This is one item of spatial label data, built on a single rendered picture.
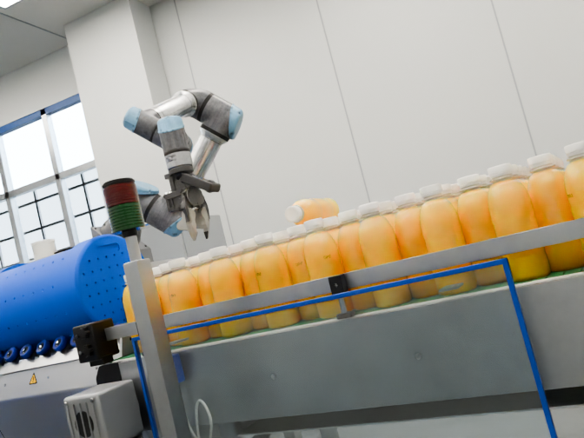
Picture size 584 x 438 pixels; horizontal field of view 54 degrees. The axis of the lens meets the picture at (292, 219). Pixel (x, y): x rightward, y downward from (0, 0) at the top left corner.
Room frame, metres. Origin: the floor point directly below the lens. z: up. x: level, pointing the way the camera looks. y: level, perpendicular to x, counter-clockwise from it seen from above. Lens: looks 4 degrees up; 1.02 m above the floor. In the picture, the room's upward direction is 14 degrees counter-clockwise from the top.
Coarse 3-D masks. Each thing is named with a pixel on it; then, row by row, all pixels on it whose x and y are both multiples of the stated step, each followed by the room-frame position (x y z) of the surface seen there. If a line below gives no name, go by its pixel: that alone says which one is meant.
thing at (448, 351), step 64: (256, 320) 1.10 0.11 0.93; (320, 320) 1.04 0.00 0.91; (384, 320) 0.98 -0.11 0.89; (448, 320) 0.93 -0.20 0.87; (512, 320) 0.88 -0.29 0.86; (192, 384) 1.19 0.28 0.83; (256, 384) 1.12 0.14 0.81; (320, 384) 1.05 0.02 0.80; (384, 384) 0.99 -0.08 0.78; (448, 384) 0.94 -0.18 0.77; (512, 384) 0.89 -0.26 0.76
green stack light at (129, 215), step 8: (112, 208) 1.08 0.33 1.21; (120, 208) 1.08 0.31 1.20; (128, 208) 1.08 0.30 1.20; (136, 208) 1.09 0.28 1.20; (112, 216) 1.08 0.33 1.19; (120, 216) 1.08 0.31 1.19; (128, 216) 1.08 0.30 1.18; (136, 216) 1.09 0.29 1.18; (112, 224) 1.09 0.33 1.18; (120, 224) 1.08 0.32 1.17; (128, 224) 1.08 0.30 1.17; (136, 224) 1.09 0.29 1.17; (144, 224) 1.11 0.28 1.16; (112, 232) 1.09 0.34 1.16; (120, 232) 1.10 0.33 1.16
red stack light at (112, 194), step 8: (120, 184) 1.08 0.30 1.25; (128, 184) 1.09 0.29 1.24; (104, 192) 1.09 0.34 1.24; (112, 192) 1.08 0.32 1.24; (120, 192) 1.08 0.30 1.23; (128, 192) 1.09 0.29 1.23; (136, 192) 1.11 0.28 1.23; (112, 200) 1.08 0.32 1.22; (120, 200) 1.08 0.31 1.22; (128, 200) 1.08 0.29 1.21; (136, 200) 1.10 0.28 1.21
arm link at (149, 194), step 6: (138, 186) 2.05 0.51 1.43; (144, 186) 2.08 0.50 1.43; (150, 186) 2.12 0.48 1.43; (138, 192) 2.05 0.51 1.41; (144, 192) 2.06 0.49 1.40; (150, 192) 2.07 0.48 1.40; (156, 192) 2.09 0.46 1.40; (144, 198) 2.06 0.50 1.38; (150, 198) 2.07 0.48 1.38; (156, 198) 2.08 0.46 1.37; (144, 204) 2.06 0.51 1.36; (150, 204) 2.06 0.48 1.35; (144, 210) 2.06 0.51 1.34; (144, 216) 2.08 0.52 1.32
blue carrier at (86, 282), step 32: (64, 256) 1.58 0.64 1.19; (96, 256) 1.59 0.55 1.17; (128, 256) 1.69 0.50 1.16; (0, 288) 1.69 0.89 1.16; (32, 288) 1.60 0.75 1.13; (64, 288) 1.53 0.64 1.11; (96, 288) 1.57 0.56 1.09; (0, 320) 1.68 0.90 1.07; (32, 320) 1.62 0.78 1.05; (64, 320) 1.57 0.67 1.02; (96, 320) 1.55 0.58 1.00
